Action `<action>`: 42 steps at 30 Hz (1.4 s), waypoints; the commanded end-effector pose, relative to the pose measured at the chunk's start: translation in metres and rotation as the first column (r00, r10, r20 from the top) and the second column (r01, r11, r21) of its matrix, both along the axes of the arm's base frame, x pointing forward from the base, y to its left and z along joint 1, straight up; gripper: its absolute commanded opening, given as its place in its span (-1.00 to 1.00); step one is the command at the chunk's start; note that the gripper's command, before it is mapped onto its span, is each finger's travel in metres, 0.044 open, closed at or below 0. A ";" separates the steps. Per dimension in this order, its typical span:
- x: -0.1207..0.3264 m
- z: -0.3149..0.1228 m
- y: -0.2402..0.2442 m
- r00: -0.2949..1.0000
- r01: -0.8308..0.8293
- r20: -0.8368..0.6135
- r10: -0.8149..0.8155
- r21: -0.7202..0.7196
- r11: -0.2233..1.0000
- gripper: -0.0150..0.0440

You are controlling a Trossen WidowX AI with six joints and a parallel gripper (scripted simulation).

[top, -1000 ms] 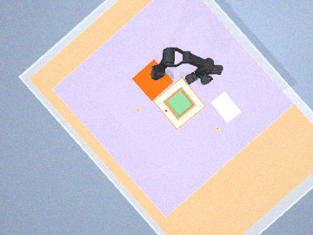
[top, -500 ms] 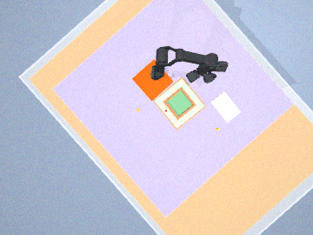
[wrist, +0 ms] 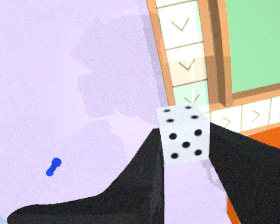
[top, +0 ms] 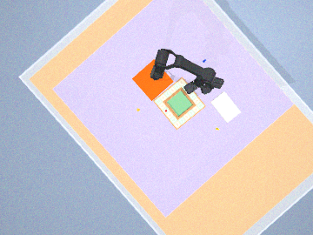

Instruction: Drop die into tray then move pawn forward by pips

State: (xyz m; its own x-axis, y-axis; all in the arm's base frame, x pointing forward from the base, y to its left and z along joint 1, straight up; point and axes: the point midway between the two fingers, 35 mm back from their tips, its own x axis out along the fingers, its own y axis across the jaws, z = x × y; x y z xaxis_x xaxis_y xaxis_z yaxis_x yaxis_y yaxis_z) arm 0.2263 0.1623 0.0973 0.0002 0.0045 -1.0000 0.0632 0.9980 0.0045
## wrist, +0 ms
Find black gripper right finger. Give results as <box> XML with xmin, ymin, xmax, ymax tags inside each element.
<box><xmin>209</xmin><ymin>122</ymin><xmax>280</xmax><ymax>224</ymax></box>

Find white die with black pips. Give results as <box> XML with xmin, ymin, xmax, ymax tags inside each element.
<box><xmin>156</xmin><ymin>102</ymin><xmax>210</xmax><ymax>166</ymax></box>

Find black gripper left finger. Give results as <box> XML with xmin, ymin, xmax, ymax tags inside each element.
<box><xmin>6</xmin><ymin>127</ymin><xmax>165</xmax><ymax>224</ymax></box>

